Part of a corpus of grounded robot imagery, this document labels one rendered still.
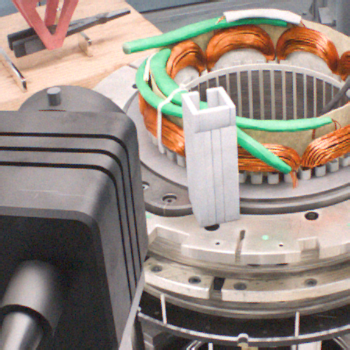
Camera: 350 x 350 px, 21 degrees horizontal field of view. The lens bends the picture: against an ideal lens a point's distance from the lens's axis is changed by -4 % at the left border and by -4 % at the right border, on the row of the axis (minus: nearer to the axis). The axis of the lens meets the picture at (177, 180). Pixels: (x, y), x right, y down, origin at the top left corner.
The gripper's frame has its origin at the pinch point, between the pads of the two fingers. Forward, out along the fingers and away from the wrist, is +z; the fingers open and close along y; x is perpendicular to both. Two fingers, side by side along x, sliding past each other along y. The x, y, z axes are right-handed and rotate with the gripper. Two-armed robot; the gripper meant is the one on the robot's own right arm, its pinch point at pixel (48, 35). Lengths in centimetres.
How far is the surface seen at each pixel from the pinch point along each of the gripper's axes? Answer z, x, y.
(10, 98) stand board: 2.9, -6.0, 4.5
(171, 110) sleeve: -5.2, 0.0, 27.7
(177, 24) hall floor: 110, 105, -199
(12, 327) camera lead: -29, -22, 69
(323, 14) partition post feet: 107, 149, -171
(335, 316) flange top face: 7.7, 5.7, 40.3
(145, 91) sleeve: -5.0, -0.2, 23.9
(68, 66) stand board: 3.0, 0.9, 2.0
